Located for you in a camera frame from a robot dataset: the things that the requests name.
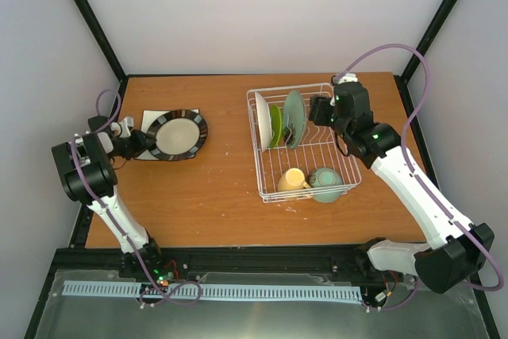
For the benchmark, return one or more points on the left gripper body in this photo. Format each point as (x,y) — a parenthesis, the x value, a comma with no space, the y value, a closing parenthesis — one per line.
(130,149)

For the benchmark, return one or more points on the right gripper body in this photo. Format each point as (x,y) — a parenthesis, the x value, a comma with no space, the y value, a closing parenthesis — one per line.
(317,109)

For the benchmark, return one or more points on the light blue plate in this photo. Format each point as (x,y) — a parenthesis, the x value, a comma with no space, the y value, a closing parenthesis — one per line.
(294,119)

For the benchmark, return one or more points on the lime green small plate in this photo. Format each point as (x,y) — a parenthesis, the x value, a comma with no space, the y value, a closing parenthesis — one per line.
(276,125)

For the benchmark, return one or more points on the grey bowl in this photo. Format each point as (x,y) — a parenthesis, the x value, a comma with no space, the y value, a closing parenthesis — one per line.
(178,134)

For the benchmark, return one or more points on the white wire dish rack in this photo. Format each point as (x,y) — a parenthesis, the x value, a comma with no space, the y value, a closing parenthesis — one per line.
(317,148)

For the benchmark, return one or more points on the floral patterned plate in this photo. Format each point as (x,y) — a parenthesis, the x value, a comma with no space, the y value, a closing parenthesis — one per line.
(263,121)

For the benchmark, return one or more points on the yellow ceramic mug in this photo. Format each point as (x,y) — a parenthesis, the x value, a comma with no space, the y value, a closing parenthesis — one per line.
(293,179)

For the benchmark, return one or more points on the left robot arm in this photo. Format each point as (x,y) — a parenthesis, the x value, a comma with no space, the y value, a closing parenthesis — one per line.
(87,176)

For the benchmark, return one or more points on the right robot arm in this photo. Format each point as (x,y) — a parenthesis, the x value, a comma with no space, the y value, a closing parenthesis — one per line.
(454,247)

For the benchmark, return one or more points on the square black-rimmed plate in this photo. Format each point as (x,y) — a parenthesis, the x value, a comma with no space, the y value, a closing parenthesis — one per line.
(151,120)

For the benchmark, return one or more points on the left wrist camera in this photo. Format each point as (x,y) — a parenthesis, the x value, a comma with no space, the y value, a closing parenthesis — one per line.
(123,128)

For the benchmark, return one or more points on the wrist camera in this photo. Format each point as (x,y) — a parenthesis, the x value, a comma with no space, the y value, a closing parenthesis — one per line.
(344,78)
(123,128)

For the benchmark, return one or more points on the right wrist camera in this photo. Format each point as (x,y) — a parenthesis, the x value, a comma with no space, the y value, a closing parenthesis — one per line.
(344,78)

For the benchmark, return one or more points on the light blue cable duct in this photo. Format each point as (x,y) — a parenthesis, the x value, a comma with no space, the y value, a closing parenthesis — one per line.
(217,292)

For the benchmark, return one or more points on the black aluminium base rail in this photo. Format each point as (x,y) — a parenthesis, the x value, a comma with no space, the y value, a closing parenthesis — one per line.
(338,263)

